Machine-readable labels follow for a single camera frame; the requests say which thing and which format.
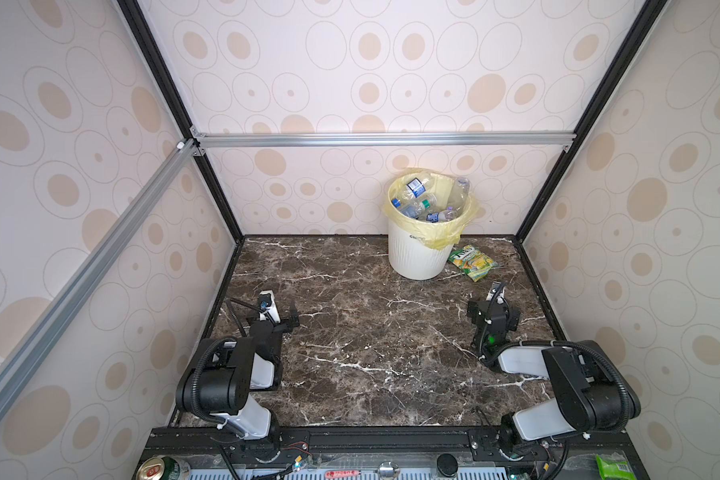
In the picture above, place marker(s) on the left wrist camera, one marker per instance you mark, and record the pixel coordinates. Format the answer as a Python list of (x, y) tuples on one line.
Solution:
[(268, 308)]

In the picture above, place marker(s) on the green Fox's candy bag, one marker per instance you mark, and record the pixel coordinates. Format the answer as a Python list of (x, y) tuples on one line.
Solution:
[(472, 262)]

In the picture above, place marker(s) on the clear square bottle green label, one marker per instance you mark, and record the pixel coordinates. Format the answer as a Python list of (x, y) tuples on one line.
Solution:
[(416, 208)]

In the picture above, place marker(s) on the horizontal aluminium rail back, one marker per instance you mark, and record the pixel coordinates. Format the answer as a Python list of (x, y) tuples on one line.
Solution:
[(401, 139)]

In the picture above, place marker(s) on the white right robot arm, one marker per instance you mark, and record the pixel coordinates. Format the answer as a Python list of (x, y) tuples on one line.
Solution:
[(590, 393)]

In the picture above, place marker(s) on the black right corner post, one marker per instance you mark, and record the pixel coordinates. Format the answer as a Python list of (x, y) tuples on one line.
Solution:
[(625, 54)]

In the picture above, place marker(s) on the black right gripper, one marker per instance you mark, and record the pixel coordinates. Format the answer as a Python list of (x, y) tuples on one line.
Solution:
[(476, 310)]

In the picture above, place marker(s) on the Pepsi label clear bottle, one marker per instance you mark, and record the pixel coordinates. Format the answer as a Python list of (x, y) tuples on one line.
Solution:
[(443, 216)]

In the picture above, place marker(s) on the black corner frame post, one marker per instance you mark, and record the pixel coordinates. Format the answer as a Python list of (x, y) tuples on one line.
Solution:
[(136, 22)]

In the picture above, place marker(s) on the diagonal aluminium rail left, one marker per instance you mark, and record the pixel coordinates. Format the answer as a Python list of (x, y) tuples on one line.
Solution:
[(35, 346)]

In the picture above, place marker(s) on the green packet bottom right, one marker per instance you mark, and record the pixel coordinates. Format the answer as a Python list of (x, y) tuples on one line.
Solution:
[(612, 469)]

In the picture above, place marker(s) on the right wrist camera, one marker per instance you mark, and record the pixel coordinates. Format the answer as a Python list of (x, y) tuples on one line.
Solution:
[(496, 292)]

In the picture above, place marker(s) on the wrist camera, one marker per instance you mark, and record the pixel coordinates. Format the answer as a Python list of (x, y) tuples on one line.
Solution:
[(496, 292), (268, 308)]

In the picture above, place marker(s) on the clear bottle blue cap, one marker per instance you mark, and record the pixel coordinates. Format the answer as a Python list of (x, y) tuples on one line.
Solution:
[(418, 185)]

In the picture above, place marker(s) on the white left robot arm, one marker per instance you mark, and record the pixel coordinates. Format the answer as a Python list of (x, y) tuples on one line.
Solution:
[(219, 380)]

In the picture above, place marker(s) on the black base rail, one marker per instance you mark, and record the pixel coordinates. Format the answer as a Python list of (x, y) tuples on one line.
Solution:
[(389, 453)]

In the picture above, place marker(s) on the white ribbed waste bin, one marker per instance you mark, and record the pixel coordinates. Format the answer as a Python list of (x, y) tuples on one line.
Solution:
[(412, 259)]

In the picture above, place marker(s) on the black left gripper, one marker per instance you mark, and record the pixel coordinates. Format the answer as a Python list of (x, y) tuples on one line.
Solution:
[(285, 326)]

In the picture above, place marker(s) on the green beer can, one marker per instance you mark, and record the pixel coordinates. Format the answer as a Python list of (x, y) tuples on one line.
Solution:
[(163, 468)]

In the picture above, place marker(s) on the clear bottle dark label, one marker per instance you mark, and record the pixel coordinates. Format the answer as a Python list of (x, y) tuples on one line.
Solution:
[(459, 194)]

